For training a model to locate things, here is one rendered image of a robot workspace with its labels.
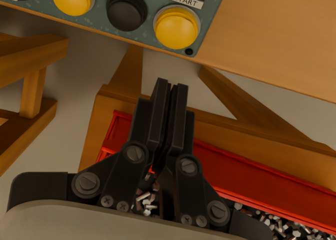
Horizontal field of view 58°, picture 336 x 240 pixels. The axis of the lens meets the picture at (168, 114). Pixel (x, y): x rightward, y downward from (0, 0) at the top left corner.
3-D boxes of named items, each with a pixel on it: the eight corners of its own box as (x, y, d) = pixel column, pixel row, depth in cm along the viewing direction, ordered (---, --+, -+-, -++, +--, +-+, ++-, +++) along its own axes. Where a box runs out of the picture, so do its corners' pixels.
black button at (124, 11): (140, 28, 21) (137, 39, 21) (107, 18, 21) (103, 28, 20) (148, -1, 20) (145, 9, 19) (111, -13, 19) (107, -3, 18)
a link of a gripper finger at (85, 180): (66, 215, 13) (102, 100, 17) (137, 229, 14) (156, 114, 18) (67, 186, 11) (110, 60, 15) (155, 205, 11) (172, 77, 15)
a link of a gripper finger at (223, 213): (141, 230, 14) (159, 115, 18) (207, 243, 14) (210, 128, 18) (159, 205, 11) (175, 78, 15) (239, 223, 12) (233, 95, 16)
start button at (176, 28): (189, 46, 22) (188, 57, 21) (151, 35, 22) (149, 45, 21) (204, 13, 20) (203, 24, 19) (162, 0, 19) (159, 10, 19)
